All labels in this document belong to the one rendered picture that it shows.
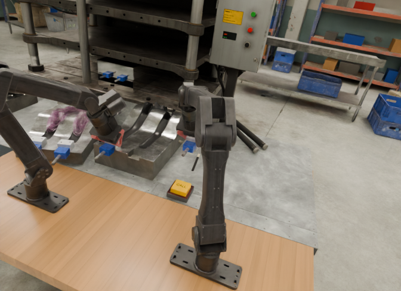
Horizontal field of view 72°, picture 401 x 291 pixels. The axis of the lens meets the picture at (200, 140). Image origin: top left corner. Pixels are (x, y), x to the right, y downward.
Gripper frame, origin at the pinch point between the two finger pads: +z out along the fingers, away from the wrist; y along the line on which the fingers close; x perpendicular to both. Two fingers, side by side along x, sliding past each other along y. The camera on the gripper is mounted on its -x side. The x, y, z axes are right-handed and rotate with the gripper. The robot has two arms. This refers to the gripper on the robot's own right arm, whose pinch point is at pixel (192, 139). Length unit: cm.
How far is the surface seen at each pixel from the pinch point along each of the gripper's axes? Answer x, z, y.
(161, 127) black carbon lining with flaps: -7.8, 9.5, 18.3
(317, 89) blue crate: -286, 217, -91
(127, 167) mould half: 17.5, 4.3, 21.0
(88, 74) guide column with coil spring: -54, 37, 97
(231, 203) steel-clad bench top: 18.0, 7.9, -21.3
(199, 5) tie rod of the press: -74, -12, 22
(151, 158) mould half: 13.3, -0.3, 11.8
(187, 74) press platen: -55, 20, 24
